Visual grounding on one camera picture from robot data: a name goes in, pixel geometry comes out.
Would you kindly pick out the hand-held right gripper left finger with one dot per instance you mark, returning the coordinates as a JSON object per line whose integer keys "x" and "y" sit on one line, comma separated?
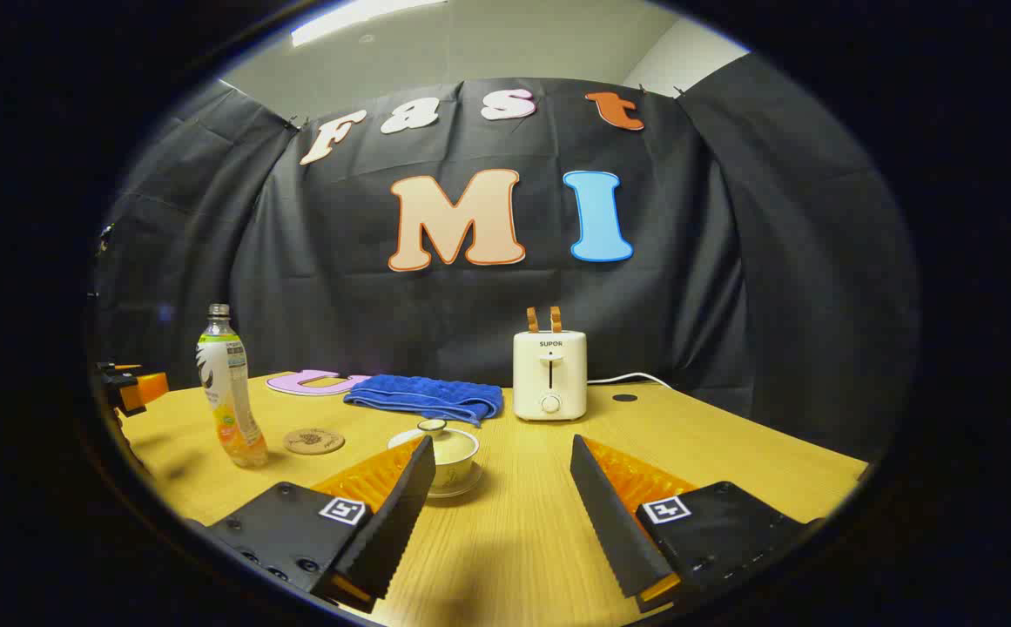
{"x": 401, "y": 522}

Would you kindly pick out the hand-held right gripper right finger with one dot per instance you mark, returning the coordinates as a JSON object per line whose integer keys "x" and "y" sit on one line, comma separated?
{"x": 614, "y": 531}

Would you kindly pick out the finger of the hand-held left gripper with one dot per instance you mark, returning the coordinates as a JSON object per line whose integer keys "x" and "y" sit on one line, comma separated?
{"x": 150, "y": 387}

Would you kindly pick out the clear labelled water bottle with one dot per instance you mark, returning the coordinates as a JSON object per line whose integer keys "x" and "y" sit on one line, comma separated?
{"x": 226, "y": 383}

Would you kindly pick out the cream ceramic teacup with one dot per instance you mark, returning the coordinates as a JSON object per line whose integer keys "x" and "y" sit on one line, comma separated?
{"x": 457, "y": 463}

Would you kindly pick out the cream teacup lid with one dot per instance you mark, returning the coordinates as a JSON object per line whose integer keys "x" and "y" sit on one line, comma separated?
{"x": 444, "y": 434}

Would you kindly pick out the round cork coaster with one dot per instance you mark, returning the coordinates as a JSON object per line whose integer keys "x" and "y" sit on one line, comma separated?
{"x": 313, "y": 441}

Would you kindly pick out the cream ceramic saucer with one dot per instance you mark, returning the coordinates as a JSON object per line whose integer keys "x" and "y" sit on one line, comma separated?
{"x": 470, "y": 488}

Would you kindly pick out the blue folded towel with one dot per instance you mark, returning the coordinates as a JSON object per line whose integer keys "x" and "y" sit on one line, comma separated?
{"x": 427, "y": 396}

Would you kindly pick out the pink letter cutout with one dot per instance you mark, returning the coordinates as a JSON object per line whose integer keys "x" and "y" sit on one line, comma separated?
{"x": 296, "y": 384}

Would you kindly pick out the cream toaster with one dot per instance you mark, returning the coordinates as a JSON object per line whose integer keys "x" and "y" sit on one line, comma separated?
{"x": 549, "y": 374}

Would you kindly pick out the black backdrop cloth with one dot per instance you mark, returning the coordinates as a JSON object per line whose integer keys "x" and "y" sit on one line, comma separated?
{"x": 340, "y": 296}

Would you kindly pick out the toast bread slice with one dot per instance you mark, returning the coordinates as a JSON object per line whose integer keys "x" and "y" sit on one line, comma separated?
{"x": 533, "y": 320}
{"x": 556, "y": 320}

